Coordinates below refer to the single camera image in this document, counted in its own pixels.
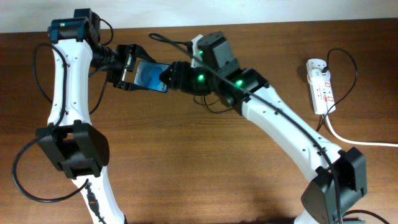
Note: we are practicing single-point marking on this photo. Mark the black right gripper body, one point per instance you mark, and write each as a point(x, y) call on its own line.
point(198, 79)

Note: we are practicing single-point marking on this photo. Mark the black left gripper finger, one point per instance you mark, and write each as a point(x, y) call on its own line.
point(128, 86)
point(140, 52)

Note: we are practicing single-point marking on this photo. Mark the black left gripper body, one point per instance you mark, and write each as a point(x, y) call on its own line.
point(125, 53)

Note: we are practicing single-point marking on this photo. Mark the blue Samsung Galaxy smartphone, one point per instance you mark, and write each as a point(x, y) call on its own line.
point(147, 76)

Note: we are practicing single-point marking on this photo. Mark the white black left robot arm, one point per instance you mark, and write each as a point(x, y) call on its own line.
point(70, 141)

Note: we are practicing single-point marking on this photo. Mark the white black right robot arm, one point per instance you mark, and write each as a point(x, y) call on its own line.
point(336, 178)

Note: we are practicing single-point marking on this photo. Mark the white USB charger plug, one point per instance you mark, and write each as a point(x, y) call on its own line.
point(316, 75)

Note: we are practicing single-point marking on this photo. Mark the white power strip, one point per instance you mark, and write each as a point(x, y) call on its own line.
point(321, 92)

